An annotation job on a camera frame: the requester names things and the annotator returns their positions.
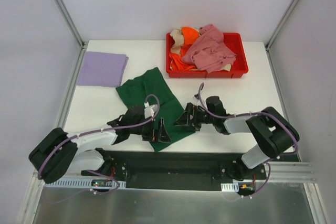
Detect green t shirt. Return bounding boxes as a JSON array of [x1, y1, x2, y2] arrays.
[[116, 68, 195, 143]]

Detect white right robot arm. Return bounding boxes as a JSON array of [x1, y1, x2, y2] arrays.
[[162, 96, 300, 179]]

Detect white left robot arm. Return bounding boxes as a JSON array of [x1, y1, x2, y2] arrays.
[[28, 103, 160, 184]]

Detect pink t shirt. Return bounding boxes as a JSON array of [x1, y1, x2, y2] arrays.
[[182, 24, 237, 73]]

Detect folded lavender t shirt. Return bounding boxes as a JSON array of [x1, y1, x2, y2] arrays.
[[76, 51, 129, 88]]

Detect red plastic bin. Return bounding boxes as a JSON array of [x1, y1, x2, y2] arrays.
[[165, 33, 249, 79]]

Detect orange t shirt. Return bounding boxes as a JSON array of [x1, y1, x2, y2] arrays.
[[169, 27, 200, 71]]

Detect beige t shirt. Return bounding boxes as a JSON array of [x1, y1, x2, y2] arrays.
[[170, 28, 184, 55]]

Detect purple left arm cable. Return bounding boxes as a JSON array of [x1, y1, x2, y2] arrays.
[[38, 94, 161, 205]]

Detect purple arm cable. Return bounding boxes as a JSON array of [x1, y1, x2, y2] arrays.
[[194, 82, 299, 200], [38, 94, 161, 205]]

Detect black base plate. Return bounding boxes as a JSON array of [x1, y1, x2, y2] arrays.
[[96, 150, 266, 191]]

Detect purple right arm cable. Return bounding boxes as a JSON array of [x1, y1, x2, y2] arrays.
[[194, 82, 299, 200]]

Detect right white cable duct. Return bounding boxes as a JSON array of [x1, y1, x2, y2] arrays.
[[220, 182, 239, 193]]

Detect white cable duct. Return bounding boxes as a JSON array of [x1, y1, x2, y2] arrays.
[[220, 182, 239, 193], [45, 178, 127, 190]]

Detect left white cable duct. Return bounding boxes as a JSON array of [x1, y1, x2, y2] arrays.
[[45, 178, 127, 190]]

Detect left aluminium frame post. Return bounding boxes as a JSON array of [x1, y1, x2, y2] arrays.
[[54, 0, 85, 48]]

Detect aluminium frame post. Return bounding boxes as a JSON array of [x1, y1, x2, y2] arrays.
[[265, 0, 300, 51], [54, 0, 85, 48]]

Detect front aluminium rail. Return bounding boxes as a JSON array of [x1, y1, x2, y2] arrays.
[[34, 156, 318, 183]]

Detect right aluminium frame post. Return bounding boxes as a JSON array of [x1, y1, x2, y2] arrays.
[[265, 0, 300, 51]]

